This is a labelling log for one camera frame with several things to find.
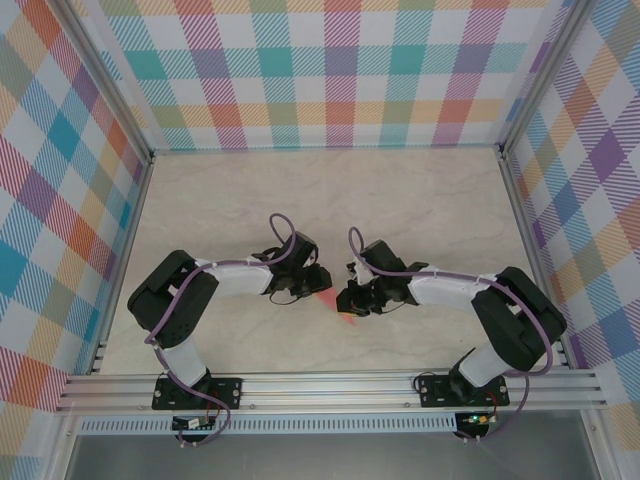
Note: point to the pink paper sheet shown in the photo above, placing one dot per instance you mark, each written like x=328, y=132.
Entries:
x=327, y=301

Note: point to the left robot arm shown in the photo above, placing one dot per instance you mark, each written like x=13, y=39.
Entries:
x=170, y=305

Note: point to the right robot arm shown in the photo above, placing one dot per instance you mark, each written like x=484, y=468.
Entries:
x=520, y=325

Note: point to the grey metal bench panel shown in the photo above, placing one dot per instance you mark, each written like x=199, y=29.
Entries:
x=325, y=460

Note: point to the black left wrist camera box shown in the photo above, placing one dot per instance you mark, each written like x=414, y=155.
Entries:
x=302, y=247

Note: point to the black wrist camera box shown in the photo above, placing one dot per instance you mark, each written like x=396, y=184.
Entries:
x=382, y=255
x=302, y=247

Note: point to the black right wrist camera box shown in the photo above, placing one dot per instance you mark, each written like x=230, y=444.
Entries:
x=382, y=255

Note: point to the long aluminium base rail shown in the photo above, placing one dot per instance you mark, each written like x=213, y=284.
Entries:
x=325, y=387

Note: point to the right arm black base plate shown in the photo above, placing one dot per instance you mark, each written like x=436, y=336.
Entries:
x=432, y=395

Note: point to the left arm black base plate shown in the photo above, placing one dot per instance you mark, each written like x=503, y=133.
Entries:
x=230, y=392

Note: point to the right aluminium side rail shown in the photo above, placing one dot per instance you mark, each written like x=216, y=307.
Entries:
x=532, y=250

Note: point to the aluminium side rail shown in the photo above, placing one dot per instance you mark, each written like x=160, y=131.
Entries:
x=126, y=250
x=532, y=250

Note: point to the left aluminium side rail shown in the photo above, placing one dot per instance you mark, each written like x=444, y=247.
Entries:
x=126, y=250

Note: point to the right aluminium corner post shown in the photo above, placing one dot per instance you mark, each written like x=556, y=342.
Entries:
x=545, y=75

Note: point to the aluminium corner post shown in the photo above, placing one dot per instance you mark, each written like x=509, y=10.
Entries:
x=545, y=75
x=107, y=80

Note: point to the left aluminium corner post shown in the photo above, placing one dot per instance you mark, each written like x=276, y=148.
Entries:
x=107, y=80

